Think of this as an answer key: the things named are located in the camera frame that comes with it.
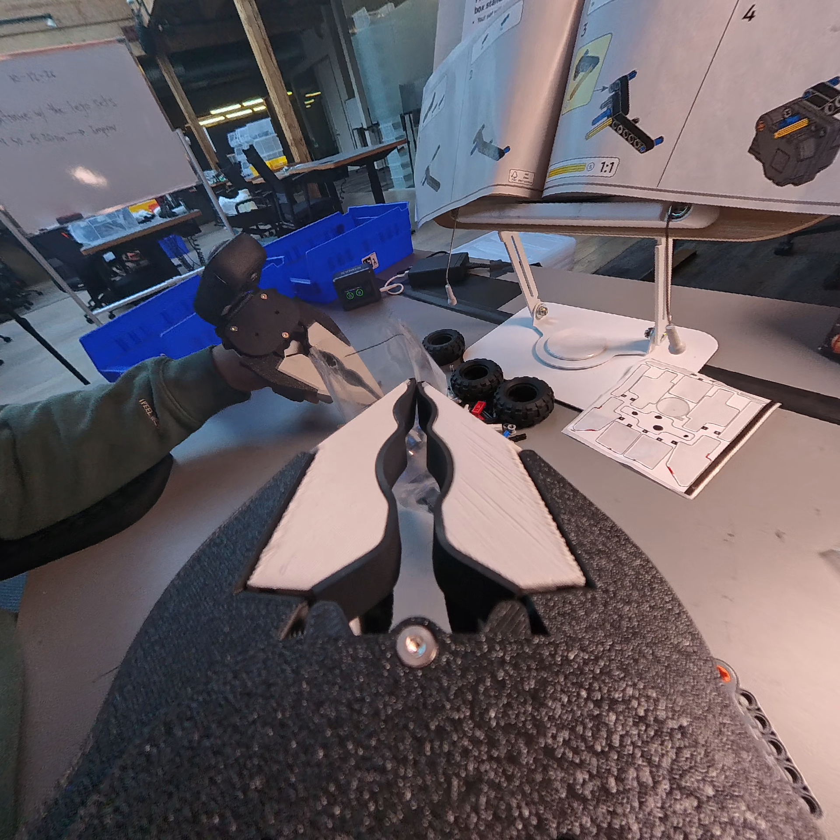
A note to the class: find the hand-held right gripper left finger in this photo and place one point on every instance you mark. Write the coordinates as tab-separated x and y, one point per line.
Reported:
335	505

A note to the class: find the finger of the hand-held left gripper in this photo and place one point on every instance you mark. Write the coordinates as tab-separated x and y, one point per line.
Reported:
348	374

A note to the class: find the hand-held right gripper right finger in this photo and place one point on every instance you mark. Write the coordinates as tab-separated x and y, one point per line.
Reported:
505	505

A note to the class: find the pile of small toy parts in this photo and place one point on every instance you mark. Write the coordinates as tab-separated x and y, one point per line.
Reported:
499	418

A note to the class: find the person's left forearm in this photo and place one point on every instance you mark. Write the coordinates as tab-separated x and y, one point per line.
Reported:
105	446

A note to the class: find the grey desk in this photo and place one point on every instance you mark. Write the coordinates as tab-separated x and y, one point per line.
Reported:
709	578

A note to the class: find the person's left hand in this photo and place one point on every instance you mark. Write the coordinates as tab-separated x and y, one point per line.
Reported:
250	370

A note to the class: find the black digital timer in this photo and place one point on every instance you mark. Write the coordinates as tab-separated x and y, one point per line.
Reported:
357	286

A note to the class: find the black toy tire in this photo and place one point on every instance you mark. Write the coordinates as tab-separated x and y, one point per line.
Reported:
444	347
525	400
475	381

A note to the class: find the black power brick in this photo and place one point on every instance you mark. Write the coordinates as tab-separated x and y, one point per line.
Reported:
437	271

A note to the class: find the white sticker sheet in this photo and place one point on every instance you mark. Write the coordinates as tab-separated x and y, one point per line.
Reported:
670	427

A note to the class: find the white whiteboard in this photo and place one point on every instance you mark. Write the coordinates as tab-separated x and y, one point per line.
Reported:
79	131

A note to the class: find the black chair armrest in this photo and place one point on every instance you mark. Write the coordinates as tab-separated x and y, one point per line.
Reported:
79	519

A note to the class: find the grey toy beam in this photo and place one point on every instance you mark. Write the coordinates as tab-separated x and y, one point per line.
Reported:
775	742

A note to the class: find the building instruction booklet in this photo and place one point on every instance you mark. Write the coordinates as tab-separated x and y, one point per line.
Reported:
630	105

